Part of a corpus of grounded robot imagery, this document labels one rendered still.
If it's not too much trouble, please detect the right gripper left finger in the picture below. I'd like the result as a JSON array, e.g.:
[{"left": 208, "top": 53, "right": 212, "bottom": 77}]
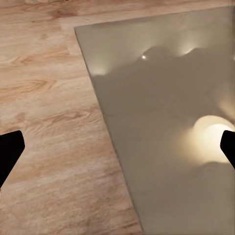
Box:
[{"left": 0, "top": 130, "right": 25, "bottom": 188}]

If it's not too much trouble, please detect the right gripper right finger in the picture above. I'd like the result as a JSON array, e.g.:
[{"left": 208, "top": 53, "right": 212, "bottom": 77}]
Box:
[{"left": 220, "top": 130, "right": 235, "bottom": 168}]

